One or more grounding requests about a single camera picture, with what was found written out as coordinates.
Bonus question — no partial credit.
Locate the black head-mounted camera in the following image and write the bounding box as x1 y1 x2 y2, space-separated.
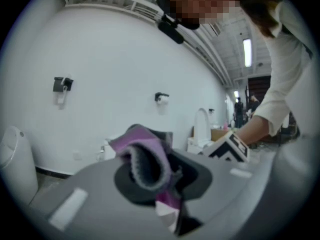
157 14 185 45

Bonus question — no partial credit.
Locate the white toilet with tank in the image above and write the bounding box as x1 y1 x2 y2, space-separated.
99 138 118 161

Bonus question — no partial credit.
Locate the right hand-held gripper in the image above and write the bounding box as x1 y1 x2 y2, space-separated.
199 131 251 164

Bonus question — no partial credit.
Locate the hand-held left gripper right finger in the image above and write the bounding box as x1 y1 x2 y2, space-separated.
172 150 213 236

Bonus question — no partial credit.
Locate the purple and grey cleaning cloth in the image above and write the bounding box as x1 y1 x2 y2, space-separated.
107 123 185 235

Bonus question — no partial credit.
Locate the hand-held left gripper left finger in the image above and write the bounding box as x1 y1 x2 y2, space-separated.
114 158 158 206

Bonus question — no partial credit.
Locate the white tankless toilet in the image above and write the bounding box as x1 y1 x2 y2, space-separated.
187 107 216 155

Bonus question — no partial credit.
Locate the person's right forearm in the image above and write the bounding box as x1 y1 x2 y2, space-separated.
236 83 298 146

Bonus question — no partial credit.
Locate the plain cardboard box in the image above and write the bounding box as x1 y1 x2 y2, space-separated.
190 126 232 145

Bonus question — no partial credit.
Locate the dark brown door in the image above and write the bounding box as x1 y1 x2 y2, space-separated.
247 75 272 103

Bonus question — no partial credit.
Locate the nearly empty toilet paper roll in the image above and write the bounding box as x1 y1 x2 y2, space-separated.
57 84 69 105

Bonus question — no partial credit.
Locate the long ceiling light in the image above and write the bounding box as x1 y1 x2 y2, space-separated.
242 38 253 68

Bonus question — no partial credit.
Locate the white egg-shaped toilet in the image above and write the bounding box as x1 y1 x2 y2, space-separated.
0 126 40 206

